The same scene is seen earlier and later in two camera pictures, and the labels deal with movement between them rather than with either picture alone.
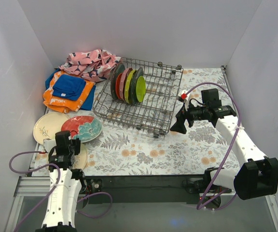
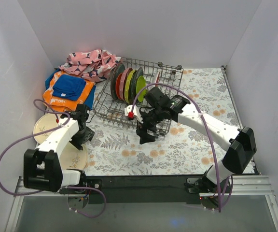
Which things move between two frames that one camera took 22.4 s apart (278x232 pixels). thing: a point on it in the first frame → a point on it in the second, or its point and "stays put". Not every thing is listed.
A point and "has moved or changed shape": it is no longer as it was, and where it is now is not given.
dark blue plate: x=133 y=99 stays put
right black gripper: x=186 y=115 → x=148 y=125
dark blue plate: x=118 y=68 stays put
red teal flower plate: x=87 y=127 has moved or changed shape
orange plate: x=118 y=85 stays put
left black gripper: x=76 y=145 → x=86 y=135
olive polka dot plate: x=127 y=86 stays put
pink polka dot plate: x=123 y=82 stays put
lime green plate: x=141 y=89 stays put
